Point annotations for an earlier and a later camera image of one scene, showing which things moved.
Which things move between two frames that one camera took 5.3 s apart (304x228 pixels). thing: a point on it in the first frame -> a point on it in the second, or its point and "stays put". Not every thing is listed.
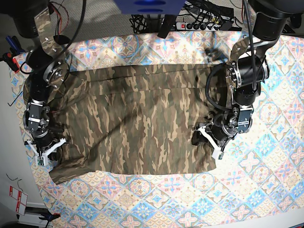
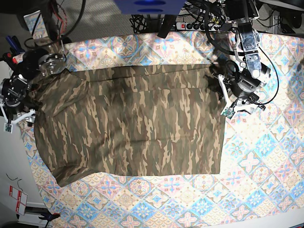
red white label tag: x=22 y=198 stays put
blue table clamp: x=15 y=48 stays put
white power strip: x=198 y=26 stays put
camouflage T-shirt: x=132 y=119 stays put
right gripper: x=44 y=142 -> x=13 y=112
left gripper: x=217 y=130 -> x=243 y=90
